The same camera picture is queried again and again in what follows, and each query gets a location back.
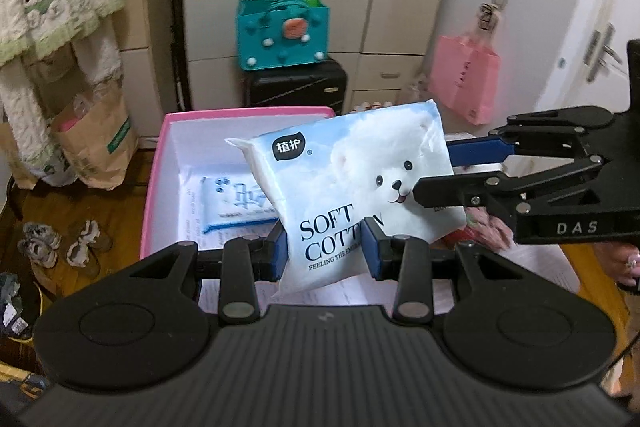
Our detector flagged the blue white tissue pack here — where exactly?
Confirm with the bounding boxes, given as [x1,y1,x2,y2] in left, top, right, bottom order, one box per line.
[201,172,278,234]

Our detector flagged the pink floral scrunchie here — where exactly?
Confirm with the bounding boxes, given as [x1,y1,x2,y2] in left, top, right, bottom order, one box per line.
[464,207,514,253]

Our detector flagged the person hand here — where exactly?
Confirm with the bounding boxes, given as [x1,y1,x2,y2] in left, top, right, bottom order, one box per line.
[593,242,639,293]

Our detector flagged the paper sheet in box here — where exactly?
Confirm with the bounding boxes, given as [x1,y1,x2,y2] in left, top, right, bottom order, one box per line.
[179,172,579,310]

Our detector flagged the pink tote bag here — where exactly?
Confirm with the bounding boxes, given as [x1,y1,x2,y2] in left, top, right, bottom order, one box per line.
[428,3,501,126]

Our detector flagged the pink cardboard box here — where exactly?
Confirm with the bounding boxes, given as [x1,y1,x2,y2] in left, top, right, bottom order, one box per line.
[139,106,338,260]

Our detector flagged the black suitcase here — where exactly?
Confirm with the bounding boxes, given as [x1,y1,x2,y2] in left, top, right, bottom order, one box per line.
[243,58,348,115]

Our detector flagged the brown paper bag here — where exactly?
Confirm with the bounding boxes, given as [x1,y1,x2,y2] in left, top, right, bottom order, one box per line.
[52,82,138,191]

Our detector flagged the grey white shoes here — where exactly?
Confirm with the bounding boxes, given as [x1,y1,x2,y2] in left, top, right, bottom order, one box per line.
[17,219,112,272]

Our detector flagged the white door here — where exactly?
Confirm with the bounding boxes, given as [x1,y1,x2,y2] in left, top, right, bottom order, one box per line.
[535,0,639,113]

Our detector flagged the teal felt handbag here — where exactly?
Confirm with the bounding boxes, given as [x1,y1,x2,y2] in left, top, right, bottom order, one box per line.
[235,0,331,72]

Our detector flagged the cream knitted cardigan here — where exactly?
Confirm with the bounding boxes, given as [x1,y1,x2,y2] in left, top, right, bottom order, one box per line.
[1,0,125,176]

